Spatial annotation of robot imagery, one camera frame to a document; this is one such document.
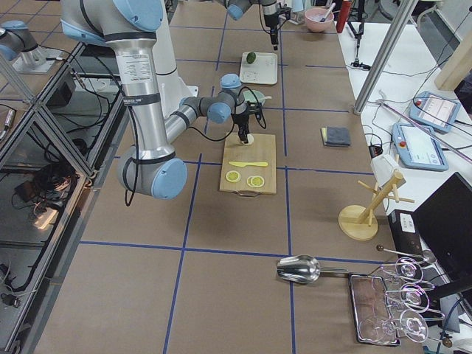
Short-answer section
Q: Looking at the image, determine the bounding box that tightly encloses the aluminium frame post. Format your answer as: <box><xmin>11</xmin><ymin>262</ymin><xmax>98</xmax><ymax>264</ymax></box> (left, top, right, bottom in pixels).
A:
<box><xmin>353</xmin><ymin>0</ymin><xmax>418</xmax><ymax>115</ymax></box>

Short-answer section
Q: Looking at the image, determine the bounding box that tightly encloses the yellow plastic knife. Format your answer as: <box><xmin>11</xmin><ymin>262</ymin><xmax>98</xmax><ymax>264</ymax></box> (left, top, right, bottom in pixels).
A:
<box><xmin>229</xmin><ymin>161</ymin><xmax>268</xmax><ymax>167</ymax></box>

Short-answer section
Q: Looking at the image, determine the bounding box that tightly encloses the lemon slice upper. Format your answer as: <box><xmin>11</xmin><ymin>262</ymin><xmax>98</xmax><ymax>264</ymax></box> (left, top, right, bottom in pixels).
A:
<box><xmin>225</xmin><ymin>170</ymin><xmax>241</xmax><ymax>183</ymax></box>

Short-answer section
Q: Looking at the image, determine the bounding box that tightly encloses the near teach pendant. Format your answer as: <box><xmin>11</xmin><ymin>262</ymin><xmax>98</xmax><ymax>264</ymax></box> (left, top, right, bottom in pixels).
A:
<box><xmin>392</xmin><ymin>123</ymin><xmax>449</xmax><ymax>172</ymax></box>

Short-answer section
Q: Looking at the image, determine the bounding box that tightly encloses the black box with label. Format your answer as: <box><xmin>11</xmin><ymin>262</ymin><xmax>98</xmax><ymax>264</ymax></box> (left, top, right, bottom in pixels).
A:
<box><xmin>388</xmin><ymin>209</ymin><xmax>423</xmax><ymax>256</ymax></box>

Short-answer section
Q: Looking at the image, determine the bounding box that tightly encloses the light green bowl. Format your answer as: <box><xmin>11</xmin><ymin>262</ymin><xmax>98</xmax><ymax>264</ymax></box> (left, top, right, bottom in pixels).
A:
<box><xmin>243</xmin><ymin>90</ymin><xmax>266</xmax><ymax>107</ymax></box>

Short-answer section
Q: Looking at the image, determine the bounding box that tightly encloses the green avocado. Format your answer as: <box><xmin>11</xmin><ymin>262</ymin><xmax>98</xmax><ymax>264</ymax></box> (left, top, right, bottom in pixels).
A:
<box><xmin>246</xmin><ymin>52</ymin><xmax>257</xmax><ymax>64</ymax></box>

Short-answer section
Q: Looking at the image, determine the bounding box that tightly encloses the wine glass rear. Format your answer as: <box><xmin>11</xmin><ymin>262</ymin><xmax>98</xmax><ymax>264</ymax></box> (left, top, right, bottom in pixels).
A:
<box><xmin>380</xmin><ymin>257</ymin><xmax>435</xmax><ymax>289</ymax></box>

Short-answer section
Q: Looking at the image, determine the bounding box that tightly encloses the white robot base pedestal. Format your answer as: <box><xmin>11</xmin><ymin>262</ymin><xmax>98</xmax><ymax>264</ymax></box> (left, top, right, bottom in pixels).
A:
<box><xmin>153</xmin><ymin>1</ymin><xmax>198</xmax><ymax>119</ymax></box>

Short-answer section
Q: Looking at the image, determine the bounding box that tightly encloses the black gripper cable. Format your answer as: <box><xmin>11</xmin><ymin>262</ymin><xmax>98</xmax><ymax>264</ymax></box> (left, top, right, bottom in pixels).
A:
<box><xmin>187</xmin><ymin>86</ymin><xmax>269</xmax><ymax>142</ymax></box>

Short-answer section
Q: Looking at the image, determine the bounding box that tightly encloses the black tripod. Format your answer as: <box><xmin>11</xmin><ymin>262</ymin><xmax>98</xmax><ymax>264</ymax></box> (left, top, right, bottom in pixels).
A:
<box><xmin>347</xmin><ymin>0</ymin><xmax>371</xmax><ymax>71</ymax></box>

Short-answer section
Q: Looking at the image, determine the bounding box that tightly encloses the white bear tray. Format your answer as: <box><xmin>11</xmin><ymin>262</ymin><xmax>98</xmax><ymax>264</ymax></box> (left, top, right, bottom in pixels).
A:
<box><xmin>239</xmin><ymin>52</ymin><xmax>278</xmax><ymax>85</ymax></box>

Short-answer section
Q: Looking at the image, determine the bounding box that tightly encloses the steel scoop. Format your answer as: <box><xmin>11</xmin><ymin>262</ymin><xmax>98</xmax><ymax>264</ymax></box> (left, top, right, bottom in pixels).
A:
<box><xmin>277</xmin><ymin>254</ymin><xmax>349</xmax><ymax>284</ymax></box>

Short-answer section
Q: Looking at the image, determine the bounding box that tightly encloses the wine glass front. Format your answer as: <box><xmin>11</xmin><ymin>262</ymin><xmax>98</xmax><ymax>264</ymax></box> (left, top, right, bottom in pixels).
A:
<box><xmin>358</xmin><ymin>310</ymin><xmax>428</xmax><ymax>346</ymax></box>

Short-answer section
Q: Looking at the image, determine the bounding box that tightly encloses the bamboo cutting board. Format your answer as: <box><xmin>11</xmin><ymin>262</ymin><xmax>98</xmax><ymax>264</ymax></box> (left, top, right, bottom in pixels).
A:
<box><xmin>219</xmin><ymin>133</ymin><xmax>277</xmax><ymax>195</ymax></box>

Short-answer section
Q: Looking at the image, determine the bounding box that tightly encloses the far teach pendant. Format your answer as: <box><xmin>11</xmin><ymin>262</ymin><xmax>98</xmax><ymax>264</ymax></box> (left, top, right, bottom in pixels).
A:
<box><xmin>409</xmin><ymin>91</ymin><xmax>459</xmax><ymax>133</ymax></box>

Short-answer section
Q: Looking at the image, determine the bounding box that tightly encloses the pink bowl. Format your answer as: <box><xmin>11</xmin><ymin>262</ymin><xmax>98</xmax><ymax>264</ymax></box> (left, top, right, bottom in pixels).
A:
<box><xmin>304</xmin><ymin>7</ymin><xmax>334</xmax><ymax>32</ymax></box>

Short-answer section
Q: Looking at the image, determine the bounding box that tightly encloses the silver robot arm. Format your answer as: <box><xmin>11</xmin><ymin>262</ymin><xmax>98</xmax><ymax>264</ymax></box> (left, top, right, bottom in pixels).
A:
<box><xmin>218</xmin><ymin>0</ymin><xmax>280</xmax><ymax>50</ymax></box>
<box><xmin>61</xmin><ymin>1</ymin><xmax>248</xmax><ymax>205</ymax></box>

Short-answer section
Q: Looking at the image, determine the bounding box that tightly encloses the teach pendant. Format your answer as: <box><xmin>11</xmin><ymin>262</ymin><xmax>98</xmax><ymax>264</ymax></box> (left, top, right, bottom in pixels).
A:
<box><xmin>392</xmin><ymin>123</ymin><xmax>449</xmax><ymax>172</ymax></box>
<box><xmin>409</xmin><ymin>91</ymin><xmax>459</xmax><ymax>133</ymax></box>

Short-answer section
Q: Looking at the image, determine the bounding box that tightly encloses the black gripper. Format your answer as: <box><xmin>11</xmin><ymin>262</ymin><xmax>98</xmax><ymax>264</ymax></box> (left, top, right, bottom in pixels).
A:
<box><xmin>233</xmin><ymin>105</ymin><xmax>250</xmax><ymax>143</ymax></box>
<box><xmin>261</xmin><ymin>3</ymin><xmax>278</xmax><ymax>50</ymax></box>

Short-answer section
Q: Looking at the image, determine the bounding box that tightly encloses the grey and yellow cloth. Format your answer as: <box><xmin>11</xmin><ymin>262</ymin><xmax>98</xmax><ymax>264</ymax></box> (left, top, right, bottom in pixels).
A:
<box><xmin>320</xmin><ymin>126</ymin><xmax>351</xmax><ymax>147</ymax></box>

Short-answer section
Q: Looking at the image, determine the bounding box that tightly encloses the black monitor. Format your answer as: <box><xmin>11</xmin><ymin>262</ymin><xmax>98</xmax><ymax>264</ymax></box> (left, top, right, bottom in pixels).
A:
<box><xmin>413</xmin><ymin>173</ymin><xmax>471</xmax><ymax>280</ymax></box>

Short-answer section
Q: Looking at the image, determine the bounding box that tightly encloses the wine glass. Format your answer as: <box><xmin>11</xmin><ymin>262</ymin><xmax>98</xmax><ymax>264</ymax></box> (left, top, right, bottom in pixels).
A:
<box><xmin>385</xmin><ymin>283</ymin><xmax>445</xmax><ymax>321</ymax></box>
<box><xmin>358</xmin><ymin>310</ymin><xmax>428</xmax><ymax>346</ymax></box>
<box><xmin>380</xmin><ymin>257</ymin><xmax>435</xmax><ymax>289</ymax></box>

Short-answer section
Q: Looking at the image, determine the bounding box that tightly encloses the dark tray with glasses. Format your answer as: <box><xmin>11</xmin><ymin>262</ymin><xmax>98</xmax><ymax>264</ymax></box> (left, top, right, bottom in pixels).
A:
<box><xmin>348</xmin><ymin>274</ymin><xmax>401</xmax><ymax>347</ymax></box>

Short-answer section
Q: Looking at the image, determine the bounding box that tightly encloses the wine glass middle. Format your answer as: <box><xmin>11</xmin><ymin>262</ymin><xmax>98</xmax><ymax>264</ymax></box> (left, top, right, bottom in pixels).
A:
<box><xmin>385</xmin><ymin>283</ymin><xmax>445</xmax><ymax>321</ymax></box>

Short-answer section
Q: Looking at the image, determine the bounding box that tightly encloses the wooden mug tree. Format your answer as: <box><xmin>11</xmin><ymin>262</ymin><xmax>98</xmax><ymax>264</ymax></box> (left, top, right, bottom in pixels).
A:
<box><xmin>338</xmin><ymin>170</ymin><xmax>414</xmax><ymax>241</ymax></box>

